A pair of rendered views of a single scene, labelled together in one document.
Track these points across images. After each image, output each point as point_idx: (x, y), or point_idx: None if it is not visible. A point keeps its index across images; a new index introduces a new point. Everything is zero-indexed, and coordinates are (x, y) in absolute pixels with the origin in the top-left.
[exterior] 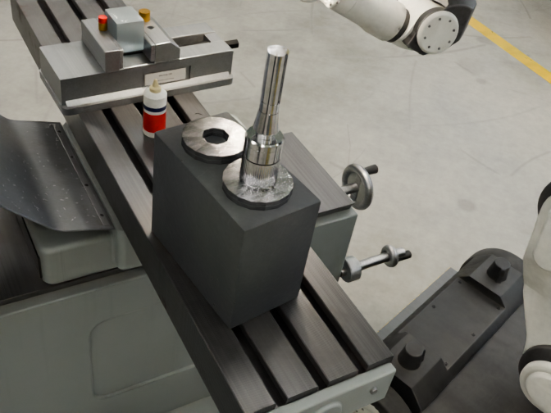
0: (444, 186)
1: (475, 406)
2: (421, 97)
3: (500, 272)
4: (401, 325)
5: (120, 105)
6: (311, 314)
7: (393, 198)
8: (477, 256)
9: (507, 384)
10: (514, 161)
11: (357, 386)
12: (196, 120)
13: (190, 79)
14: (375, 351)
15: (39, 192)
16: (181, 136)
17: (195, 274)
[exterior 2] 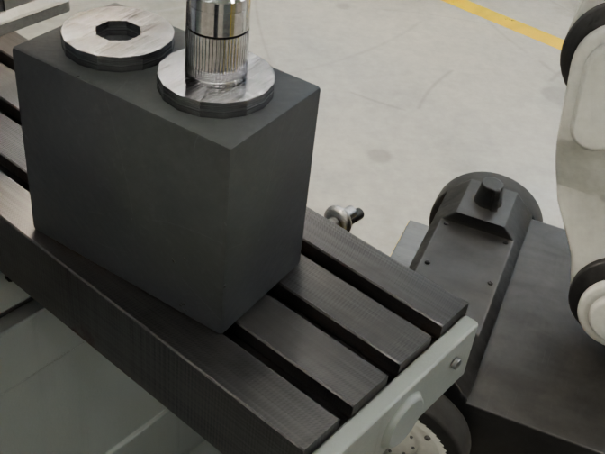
0: (345, 139)
1: (528, 371)
2: (278, 40)
3: (494, 195)
4: None
5: None
6: (329, 280)
7: None
8: (452, 187)
9: (553, 333)
10: (416, 91)
11: (437, 360)
12: (76, 16)
13: (6, 11)
14: (441, 305)
15: None
16: (59, 45)
17: (138, 268)
